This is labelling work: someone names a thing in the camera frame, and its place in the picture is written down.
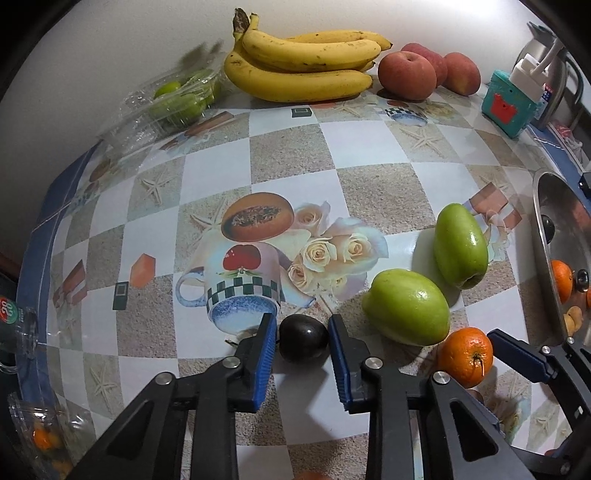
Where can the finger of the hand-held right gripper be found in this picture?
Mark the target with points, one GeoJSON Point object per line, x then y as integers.
{"type": "Point", "coordinates": [493, 417]}
{"type": "Point", "coordinates": [521, 355]}

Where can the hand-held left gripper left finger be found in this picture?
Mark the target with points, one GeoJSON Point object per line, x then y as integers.
{"type": "Point", "coordinates": [264, 369]}

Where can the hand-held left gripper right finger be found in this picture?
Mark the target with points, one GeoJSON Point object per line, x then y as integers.
{"type": "Point", "coordinates": [338, 369]}

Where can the dark purple plum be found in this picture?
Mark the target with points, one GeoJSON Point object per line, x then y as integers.
{"type": "Point", "coordinates": [302, 339]}
{"type": "Point", "coordinates": [548, 228]}

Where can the orange tangerine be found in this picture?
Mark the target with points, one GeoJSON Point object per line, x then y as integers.
{"type": "Point", "coordinates": [561, 279]}
{"type": "Point", "coordinates": [464, 355]}

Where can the brown longan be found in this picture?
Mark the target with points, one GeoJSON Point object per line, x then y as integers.
{"type": "Point", "coordinates": [576, 314]}

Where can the stainless steel bowl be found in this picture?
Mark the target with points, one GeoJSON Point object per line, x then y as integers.
{"type": "Point", "coordinates": [570, 230]}

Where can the large green jujube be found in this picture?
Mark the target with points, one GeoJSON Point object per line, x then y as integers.
{"type": "Point", "coordinates": [460, 247]}
{"type": "Point", "coordinates": [406, 307]}

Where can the printed checkered tablecloth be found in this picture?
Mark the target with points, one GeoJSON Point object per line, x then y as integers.
{"type": "Point", "coordinates": [369, 161]}

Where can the plastic bag with oranges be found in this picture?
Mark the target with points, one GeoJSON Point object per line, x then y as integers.
{"type": "Point", "coordinates": [46, 415]}

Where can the red white packet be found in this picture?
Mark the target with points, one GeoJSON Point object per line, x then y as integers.
{"type": "Point", "coordinates": [565, 136]}

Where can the small boxed tangerine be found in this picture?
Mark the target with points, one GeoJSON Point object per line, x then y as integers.
{"type": "Point", "coordinates": [45, 439]}

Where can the teal box with red figure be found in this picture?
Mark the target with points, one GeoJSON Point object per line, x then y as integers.
{"type": "Point", "coordinates": [508, 106]}

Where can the blue label packet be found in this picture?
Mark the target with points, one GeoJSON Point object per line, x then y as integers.
{"type": "Point", "coordinates": [546, 104]}

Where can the small green fruit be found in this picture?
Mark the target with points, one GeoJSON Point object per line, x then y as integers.
{"type": "Point", "coordinates": [178, 110]}
{"type": "Point", "coordinates": [205, 87]}
{"type": "Point", "coordinates": [167, 89]}

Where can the clear plastic clamshell container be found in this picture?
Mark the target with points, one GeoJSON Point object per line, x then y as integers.
{"type": "Point", "coordinates": [138, 124]}

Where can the white plug adapter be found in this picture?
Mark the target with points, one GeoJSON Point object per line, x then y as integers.
{"type": "Point", "coordinates": [528, 76]}

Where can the red peach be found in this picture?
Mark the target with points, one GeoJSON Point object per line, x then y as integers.
{"type": "Point", "coordinates": [431, 55]}
{"type": "Point", "coordinates": [406, 76]}
{"type": "Point", "coordinates": [461, 74]}

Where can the yellow banana bunch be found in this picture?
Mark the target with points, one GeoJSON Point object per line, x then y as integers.
{"type": "Point", "coordinates": [300, 83]}

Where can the stainless steel kettle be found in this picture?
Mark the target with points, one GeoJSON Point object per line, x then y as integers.
{"type": "Point", "coordinates": [561, 69]}

